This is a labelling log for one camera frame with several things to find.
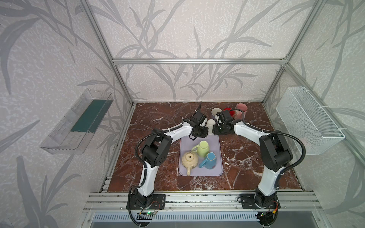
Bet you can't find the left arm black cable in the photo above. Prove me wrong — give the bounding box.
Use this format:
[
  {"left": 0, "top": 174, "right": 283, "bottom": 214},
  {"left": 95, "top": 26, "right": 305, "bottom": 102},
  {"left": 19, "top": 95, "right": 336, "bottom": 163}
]
[{"left": 127, "top": 102, "right": 203, "bottom": 227}]

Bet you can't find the aluminium cage frame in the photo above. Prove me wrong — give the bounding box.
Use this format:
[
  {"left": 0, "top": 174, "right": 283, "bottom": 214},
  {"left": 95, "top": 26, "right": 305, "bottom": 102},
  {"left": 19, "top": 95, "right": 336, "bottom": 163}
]
[{"left": 79, "top": 0, "right": 365, "bottom": 166}]

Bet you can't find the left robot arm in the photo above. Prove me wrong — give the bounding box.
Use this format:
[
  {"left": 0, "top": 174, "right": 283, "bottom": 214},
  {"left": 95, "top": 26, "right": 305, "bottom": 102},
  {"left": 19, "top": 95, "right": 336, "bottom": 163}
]
[{"left": 133, "top": 110, "right": 208, "bottom": 200}]

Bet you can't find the cream teapot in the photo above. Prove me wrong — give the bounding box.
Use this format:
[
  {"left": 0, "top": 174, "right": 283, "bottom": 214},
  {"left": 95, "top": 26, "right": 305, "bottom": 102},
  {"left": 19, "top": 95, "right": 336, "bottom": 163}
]
[{"left": 182, "top": 152, "right": 199, "bottom": 176}]

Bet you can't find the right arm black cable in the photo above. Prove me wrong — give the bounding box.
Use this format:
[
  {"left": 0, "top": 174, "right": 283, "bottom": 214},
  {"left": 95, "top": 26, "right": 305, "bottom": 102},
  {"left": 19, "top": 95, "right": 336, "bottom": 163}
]
[{"left": 228, "top": 109, "right": 306, "bottom": 175}]

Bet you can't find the lavender plastic tray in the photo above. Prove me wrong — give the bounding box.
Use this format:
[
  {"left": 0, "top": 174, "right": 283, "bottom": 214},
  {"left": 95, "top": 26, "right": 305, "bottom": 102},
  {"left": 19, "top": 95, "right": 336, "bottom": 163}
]
[{"left": 179, "top": 135, "right": 223, "bottom": 176}]

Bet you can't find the clear plastic wall bin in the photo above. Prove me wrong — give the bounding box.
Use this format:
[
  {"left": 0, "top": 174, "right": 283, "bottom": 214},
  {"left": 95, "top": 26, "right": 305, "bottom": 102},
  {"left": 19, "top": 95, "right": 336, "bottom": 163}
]
[{"left": 40, "top": 89, "right": 114, "bottom": 155}]

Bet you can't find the white wire mesh basket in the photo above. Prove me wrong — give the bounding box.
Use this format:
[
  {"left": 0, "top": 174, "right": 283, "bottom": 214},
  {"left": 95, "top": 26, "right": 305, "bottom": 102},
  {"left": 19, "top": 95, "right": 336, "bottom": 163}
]
[{"left": 276, "top": 86, "right": 345, "bottom": 155}]

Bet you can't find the red mug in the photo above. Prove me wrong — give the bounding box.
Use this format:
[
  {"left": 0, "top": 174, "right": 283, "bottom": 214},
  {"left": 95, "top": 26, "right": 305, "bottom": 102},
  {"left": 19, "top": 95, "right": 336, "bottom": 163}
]
[{"left": 224, "top": 108, "right": 235, "bottom": 117}]

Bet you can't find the pink patterned mug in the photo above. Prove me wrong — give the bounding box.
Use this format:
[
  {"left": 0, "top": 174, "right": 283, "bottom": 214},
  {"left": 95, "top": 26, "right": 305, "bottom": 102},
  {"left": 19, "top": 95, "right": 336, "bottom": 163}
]
[{"left": 235, "top": 103, "right": 248, "bottom": 120}]

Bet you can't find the lavender mug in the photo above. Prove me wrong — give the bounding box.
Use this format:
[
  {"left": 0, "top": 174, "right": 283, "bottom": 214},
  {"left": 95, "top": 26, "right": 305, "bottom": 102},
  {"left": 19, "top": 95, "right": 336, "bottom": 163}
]
[{"left": 211, "top": 108, "right": 222, "bottom": 118}]

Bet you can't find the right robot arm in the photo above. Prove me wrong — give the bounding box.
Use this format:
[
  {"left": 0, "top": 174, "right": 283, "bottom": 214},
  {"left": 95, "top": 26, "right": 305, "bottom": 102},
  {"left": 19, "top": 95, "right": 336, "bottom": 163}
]
[{"left": 213, "top": 110, "right": 297, "bottom": 207}]

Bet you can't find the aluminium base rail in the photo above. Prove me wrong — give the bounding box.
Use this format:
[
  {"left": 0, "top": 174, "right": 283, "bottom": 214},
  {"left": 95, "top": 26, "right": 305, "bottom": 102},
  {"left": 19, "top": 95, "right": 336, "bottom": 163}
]
[{"left": 83, "top": 191, "right": 323, "bottom": 212}]

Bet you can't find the white mug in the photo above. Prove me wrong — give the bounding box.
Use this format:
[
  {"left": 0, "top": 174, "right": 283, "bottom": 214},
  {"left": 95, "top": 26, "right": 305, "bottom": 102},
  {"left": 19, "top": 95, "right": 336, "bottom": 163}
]
[{"left": 206, "top": 119, "right": 216, "bottom": 135}]

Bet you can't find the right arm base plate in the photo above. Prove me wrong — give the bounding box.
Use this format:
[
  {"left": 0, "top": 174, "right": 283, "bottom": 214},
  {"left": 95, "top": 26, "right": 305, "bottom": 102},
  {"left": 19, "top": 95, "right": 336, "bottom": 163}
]
[{"left": 237, "top": 193, "right": 281, "bottom": 210}]

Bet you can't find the light green mug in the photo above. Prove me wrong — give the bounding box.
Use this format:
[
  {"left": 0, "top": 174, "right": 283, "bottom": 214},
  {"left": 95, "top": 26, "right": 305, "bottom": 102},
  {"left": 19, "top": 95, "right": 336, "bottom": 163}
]
[{"left": 191, "top": 141, "right": 210, "bottom": 158}]

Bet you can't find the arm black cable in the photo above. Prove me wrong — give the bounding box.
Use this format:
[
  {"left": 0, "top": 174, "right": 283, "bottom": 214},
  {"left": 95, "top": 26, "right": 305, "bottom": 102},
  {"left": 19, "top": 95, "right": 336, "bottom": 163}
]
[
  {"left": 127, "top": 102, "right": 203, "bottom": 227},
  {"left": 228, "top": 109, "right": 306, "bottom": 175}
]

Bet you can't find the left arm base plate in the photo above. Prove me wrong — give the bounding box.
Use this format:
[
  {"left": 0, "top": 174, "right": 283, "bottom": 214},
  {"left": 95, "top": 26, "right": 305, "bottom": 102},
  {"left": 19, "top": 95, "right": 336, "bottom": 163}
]
[{"left": 126, "top": 193, "right": 166, "bottom": 210}]

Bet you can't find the blue mug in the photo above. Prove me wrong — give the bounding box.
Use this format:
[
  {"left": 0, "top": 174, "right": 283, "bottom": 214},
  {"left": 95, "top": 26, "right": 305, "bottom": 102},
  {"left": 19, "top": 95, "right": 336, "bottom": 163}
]
[{"left": 199, "top": 152, "right": 217, "bottom": 170}]

